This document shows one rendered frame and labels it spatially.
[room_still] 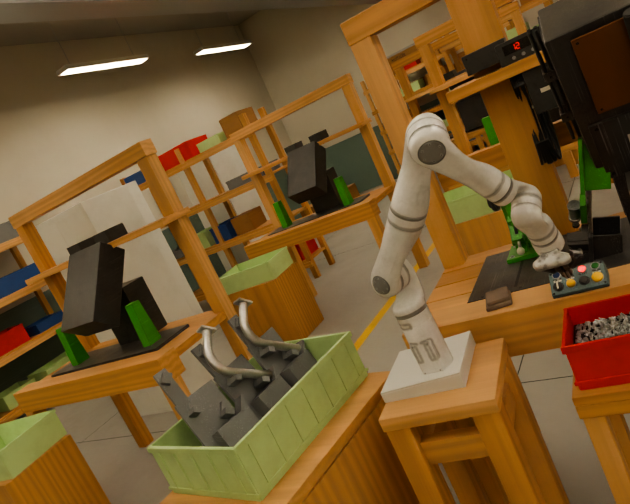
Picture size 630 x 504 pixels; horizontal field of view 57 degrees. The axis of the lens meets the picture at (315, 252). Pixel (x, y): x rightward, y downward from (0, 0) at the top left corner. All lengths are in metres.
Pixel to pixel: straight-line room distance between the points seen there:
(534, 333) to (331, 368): 0.63
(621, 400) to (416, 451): 0.52
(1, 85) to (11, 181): 1.42
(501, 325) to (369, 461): 0.57
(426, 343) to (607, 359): 0.43
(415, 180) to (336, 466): 0.85
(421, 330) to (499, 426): 0.30
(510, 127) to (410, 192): 0.94
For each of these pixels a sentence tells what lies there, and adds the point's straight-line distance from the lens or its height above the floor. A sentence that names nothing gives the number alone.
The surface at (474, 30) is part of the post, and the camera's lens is 2.23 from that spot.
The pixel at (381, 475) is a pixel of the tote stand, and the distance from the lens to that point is 1.91.
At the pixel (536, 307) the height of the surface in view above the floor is 0.89.
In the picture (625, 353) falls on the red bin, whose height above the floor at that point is 0.88.
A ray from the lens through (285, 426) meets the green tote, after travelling 1.72.
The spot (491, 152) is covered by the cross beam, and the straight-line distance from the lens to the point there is 2.36.
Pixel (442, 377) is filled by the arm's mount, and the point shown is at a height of 0.89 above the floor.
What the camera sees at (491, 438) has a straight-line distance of 1.57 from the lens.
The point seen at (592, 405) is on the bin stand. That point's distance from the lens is 1.52.
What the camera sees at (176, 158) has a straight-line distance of 7.88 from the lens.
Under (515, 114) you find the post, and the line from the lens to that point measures 2.24.
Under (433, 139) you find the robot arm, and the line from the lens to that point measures 1.26.
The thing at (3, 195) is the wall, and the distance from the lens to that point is 8.74.
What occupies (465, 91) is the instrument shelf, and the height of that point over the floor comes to 1.52.
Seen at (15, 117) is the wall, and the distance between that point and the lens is 9.32.
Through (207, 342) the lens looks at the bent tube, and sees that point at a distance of 1.91.
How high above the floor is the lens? 1.60
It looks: 10 degrees down
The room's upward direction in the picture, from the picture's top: 25 degrees counter-clockwise
